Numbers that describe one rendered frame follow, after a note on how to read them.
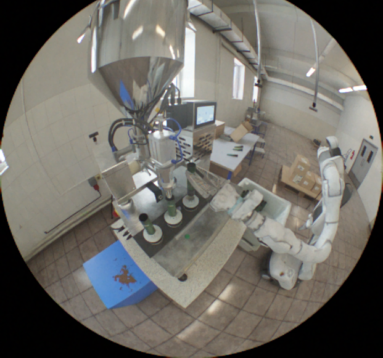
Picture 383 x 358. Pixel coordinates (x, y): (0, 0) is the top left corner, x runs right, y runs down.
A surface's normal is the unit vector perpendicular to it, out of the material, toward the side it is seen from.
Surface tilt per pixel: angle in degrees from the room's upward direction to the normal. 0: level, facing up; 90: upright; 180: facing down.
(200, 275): 0
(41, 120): 90
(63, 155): 90
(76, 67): 90
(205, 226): 0
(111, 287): 0
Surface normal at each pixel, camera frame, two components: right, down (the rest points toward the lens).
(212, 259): 0.02, -0.82
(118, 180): 0.77, 0.38
